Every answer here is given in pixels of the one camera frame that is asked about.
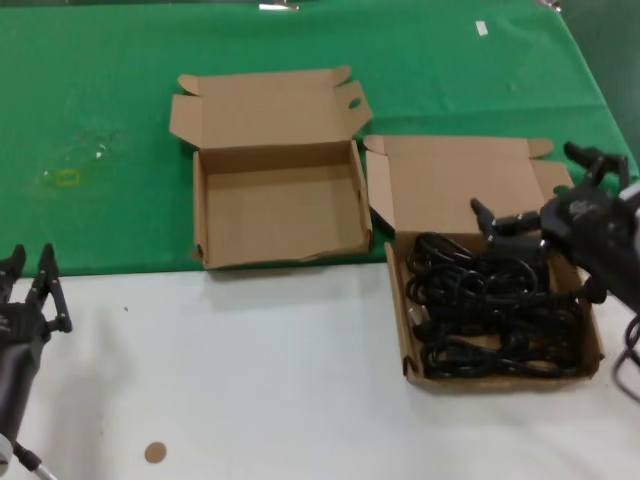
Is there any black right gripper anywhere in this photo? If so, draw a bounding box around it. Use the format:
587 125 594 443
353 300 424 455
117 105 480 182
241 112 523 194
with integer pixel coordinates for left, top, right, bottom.
469 142 640 314

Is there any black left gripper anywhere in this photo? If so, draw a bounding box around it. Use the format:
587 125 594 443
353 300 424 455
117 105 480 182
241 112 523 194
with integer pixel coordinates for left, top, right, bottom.
0 242 74 442

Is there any cardboard box with round hole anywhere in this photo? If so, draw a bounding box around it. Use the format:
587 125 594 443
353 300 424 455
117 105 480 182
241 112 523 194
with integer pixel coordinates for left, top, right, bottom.
363 133 607 387

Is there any cardboard box with oval hole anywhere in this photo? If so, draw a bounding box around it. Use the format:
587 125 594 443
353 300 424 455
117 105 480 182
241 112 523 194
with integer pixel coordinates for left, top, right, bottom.
168 64 375 272

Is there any green table cloth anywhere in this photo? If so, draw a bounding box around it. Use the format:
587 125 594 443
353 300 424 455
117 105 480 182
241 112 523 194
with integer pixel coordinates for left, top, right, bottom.
0 0 640 280

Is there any left arm's black cable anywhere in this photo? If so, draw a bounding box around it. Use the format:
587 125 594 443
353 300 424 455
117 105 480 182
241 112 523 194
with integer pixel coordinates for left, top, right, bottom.
13 438 57 480

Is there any arm's black cable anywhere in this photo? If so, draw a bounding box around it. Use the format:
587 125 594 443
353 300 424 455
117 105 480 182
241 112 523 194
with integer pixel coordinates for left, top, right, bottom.
13 438 57 480
611 313 640 402

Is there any right arm's black cable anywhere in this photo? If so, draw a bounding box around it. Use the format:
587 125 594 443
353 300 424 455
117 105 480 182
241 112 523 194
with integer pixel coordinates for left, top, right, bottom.
611 313 640 402

